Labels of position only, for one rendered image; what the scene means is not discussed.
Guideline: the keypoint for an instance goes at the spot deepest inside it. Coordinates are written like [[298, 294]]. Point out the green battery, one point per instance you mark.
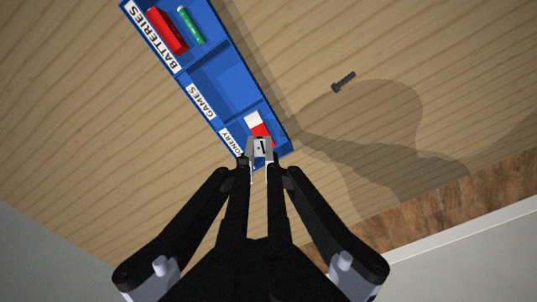
[[191, 24]]

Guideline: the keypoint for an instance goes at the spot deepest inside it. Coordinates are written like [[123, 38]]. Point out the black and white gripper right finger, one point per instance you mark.
[[357, 270]]

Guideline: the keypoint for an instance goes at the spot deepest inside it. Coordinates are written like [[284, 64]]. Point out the blue three-compartment bin rack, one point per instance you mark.
[[217, 80]]

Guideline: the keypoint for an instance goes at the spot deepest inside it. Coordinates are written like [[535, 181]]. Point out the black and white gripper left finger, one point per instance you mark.
[[156, 267]]

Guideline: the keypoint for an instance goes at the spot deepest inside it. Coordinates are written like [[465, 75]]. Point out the dark grey bolt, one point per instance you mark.
[[336, 86]]

